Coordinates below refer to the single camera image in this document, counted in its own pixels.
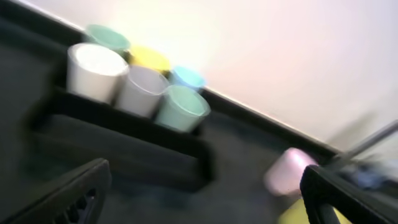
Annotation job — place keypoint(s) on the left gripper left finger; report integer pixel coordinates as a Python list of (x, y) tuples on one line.
[(77, 189)]

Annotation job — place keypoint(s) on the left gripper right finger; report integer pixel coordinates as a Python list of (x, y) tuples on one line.
[(342, 199)]

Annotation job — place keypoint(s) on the yellow cup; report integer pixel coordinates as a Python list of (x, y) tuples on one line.
[(149, 59), (292, 216)]

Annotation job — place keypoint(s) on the pink cup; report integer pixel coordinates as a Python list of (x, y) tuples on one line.
[(286, 174)]

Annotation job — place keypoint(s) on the blue soap bottle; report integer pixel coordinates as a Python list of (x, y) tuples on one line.
[(367, 180)]

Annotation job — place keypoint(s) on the black tray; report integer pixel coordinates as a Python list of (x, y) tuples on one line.
[(124, 149)]

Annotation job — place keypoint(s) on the steel tap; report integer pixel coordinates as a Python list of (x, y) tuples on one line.
[(370, 140)]

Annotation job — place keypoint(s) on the white cup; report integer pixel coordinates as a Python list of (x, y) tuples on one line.
[(93, 74)]

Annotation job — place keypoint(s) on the grey cup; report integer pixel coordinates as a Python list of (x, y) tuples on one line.
[(140, 90)]

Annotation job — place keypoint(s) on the green cup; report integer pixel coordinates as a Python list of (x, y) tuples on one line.
[(107, 38), (182, 109)]

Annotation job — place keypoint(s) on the blue cup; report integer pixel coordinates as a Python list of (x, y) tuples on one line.
[(188, 77)]

